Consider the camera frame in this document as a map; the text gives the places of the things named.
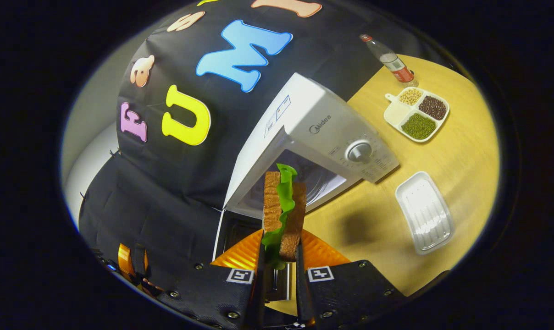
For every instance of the white divided dish of beans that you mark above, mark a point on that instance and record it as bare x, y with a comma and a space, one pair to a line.
417, 114

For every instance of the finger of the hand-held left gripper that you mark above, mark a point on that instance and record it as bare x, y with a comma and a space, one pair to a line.
145, 263
124, 261

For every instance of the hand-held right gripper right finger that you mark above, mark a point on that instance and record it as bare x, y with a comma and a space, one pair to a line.
301, 284

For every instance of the white microwave oven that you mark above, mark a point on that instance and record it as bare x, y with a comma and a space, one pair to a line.
323, 123

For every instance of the white plastic tray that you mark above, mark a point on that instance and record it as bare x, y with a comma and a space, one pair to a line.
424, 213

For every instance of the lettuce sandwich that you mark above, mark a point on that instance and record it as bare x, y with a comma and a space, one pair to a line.
277, 215

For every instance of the clear bottle with red label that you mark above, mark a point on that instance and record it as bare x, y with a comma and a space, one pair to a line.
394, 62

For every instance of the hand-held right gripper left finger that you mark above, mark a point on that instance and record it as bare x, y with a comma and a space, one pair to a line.
258, 284

